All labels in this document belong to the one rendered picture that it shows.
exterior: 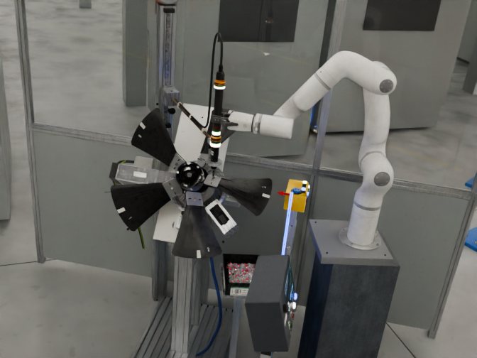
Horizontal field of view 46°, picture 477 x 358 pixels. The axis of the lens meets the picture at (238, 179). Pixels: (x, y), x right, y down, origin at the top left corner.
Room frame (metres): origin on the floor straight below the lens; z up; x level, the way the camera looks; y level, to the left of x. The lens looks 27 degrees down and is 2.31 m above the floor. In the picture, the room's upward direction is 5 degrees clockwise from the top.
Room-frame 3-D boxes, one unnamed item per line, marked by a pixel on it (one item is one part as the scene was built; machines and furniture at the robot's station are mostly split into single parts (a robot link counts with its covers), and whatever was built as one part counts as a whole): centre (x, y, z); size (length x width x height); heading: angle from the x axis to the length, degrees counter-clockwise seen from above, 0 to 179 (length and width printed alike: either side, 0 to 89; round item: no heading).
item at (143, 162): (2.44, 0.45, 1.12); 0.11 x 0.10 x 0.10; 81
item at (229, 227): (2.24, 0.06, 0.98); 0.20 x 0.16 x 0.20; 171
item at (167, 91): (2.78, 0.39, 1.36); 0.10 x 0.07 x 0.08; 26
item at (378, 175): (2.17, -0.57, 1.27); 0.19 x 0.12 x 0.24; 3
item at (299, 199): (2.45, -0.29, 1.02); 0.16 x 0.10 x 0.11; 171
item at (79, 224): (2.93, 0.00, 0.50); 2.59 x 0.03 x 0.91; 81
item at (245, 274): (2.01, -0.06, 0.84); 0.19 x 0.14 x 0.04; 6
